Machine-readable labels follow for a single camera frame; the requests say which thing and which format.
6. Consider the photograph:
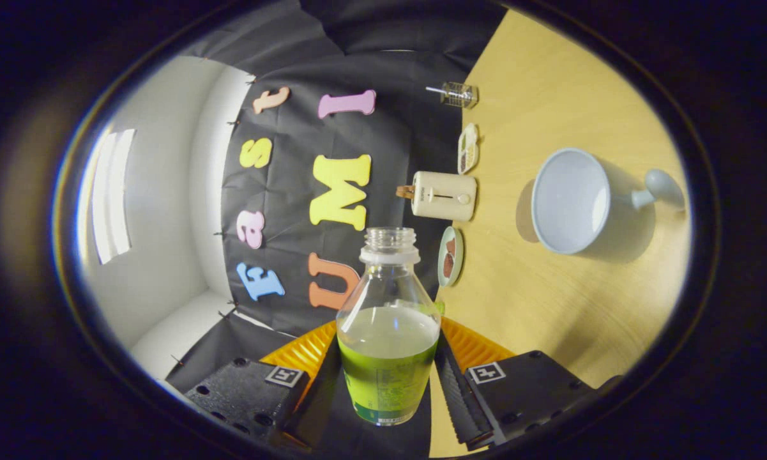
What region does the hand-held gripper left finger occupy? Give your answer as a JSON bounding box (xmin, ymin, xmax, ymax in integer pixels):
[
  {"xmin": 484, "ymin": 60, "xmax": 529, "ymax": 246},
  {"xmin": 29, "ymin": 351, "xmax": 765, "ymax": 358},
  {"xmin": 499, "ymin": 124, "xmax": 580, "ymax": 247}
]
[{"xmin": 185, "ymin": 319, "xmax": 342, "ymax": 449}]

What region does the clear wire-pattern glass holder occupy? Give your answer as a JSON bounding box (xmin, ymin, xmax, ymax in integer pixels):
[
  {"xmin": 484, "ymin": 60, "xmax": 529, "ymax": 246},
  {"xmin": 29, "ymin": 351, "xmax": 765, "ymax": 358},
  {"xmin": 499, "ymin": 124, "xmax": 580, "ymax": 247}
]
[{"xmin": 441, "ymin": 82, "xmax": 479, "ymax": 109}]

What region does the clear juice bottle green label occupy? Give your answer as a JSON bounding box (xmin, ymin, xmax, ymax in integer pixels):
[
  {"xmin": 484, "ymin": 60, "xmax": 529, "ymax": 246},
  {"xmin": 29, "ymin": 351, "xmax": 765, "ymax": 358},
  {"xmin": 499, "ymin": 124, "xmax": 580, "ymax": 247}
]
[{"xmin": 336, "ymin": 227, "xmax": 443, "ymax": 427}]

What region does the black backdrop cloth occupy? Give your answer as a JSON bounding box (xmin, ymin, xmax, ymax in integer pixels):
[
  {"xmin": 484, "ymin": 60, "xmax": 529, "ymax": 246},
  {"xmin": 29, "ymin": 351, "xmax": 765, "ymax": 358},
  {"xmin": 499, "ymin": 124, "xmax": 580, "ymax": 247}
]
[{"xmin": 166, "ymin": 0, "xmax": 508, "ymax": 459}]

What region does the white divided snack tray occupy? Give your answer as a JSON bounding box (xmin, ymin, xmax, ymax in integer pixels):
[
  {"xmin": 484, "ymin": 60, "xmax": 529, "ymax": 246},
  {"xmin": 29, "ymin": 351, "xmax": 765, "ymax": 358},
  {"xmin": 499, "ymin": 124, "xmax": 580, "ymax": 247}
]
[{"xmin": 457, "ymin": 123, "xmax": 480, "ymax": 175}]

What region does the wooden table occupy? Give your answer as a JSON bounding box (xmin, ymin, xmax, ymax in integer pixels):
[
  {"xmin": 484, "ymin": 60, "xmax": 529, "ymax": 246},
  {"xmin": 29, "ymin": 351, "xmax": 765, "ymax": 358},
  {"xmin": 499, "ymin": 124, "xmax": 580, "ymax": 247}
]
[{"xmin": 429, "ymin": 10, "xmax": 692, "ymax": 458}]

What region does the cream toaster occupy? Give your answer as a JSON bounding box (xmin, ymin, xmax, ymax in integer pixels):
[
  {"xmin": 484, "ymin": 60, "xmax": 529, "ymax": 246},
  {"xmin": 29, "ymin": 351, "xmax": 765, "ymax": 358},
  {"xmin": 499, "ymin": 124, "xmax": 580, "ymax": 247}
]
[{"xmin": 411, "ymin": 171, "xmax": 478, "ymax": 222}]

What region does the pale green plate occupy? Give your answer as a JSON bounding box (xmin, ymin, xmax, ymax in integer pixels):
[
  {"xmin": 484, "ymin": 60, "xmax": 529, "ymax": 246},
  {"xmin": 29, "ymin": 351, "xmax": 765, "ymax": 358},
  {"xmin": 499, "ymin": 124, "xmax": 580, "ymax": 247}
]
[{"xmin": 437, "ymin": 226, "xmax": 465, "ymax": 288}]

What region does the long ceiling light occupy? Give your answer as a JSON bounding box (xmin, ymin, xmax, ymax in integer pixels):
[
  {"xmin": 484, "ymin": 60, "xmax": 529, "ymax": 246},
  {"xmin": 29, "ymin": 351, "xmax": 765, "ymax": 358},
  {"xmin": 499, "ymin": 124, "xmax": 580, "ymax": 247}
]
[{"xmin": 91, "ymin": 128, "xmax": 137, "ymax": 266}]

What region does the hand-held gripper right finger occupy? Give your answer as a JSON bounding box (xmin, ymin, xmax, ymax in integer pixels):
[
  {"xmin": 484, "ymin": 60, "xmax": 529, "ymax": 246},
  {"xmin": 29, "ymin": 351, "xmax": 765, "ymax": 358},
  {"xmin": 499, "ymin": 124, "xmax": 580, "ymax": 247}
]
[{"xmin": 434, "ymin": 316, "xmax": 621, "ymax": 452}]

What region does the grey cup with handle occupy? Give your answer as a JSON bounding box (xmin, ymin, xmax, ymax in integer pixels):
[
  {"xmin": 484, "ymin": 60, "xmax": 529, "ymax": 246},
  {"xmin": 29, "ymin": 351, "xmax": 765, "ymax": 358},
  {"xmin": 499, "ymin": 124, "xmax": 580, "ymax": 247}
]
[{"xmin": 531, "ymin": 148, "xmax": 686, "ymax": 256}]

